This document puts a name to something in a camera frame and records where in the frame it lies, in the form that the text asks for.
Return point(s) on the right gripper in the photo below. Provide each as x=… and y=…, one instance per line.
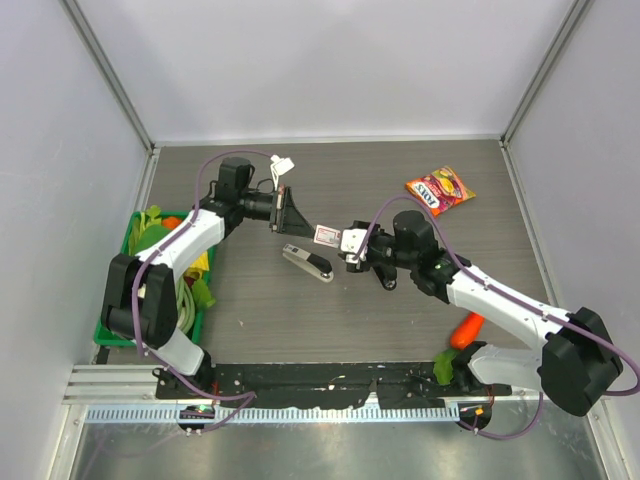
x=362, y=266

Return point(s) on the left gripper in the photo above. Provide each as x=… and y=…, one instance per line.
x=288, y=219

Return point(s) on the red white staple box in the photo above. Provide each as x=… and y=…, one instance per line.
x=327, y=236

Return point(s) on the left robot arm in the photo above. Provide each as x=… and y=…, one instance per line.
x=140, y=299

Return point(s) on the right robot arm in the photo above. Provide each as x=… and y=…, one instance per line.
x=566, y=354

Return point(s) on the green plastic tray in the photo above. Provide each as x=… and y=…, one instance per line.
x=193, y=295

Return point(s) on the orange candy bag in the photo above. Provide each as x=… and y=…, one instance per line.
x=440, y=190

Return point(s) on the small orange toy vegetable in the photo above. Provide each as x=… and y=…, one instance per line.
x=171, y=222

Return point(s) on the orange toy carrot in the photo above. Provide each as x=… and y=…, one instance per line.
x=467, y=331

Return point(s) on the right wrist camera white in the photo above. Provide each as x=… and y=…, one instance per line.
x=353, y=245

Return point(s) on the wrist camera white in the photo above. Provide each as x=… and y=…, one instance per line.
x=279, y=167
x=353, y=245

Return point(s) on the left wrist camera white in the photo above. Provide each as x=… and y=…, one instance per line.
x=279, y=167

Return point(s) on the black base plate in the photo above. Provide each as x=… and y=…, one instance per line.
x=397, y=385

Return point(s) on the white slotted cable duct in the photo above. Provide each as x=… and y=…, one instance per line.
x=190, y=415

